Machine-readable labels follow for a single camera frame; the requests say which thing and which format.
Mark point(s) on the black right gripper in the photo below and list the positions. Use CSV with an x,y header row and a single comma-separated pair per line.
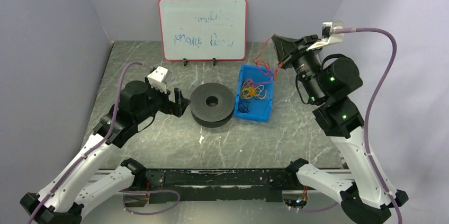
x,y
298,52

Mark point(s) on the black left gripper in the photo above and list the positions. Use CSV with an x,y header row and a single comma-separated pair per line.
x,y
171,101

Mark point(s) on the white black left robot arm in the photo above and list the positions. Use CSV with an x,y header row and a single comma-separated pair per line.
x,y
69,198

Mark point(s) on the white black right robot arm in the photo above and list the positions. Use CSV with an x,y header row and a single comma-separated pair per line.
x,y
369,196

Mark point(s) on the blue plastic bin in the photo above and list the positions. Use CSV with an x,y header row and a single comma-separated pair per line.
x,y
254,98

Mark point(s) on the red framed whiteboard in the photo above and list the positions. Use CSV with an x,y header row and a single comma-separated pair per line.
x,y
203,30

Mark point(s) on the dark grey cable spool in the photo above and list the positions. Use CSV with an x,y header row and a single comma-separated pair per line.
x,y
212,105

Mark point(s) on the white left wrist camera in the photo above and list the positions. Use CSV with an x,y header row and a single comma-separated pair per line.
x,y
158,79

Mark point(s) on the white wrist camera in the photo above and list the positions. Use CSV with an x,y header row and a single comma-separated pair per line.
x,y
329,35
158,79

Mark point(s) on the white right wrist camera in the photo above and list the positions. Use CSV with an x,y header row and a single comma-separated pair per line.
x,y
329,35

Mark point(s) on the black base frame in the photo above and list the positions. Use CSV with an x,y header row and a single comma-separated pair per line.
x,y
168,185

